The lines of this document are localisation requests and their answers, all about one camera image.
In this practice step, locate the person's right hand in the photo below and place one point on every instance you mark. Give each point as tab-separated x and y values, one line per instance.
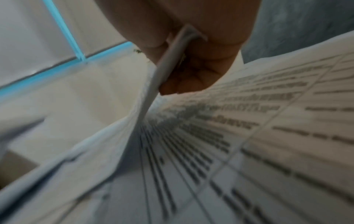
215	26

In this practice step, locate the stack of collected papers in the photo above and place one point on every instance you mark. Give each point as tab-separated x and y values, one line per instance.
249	131

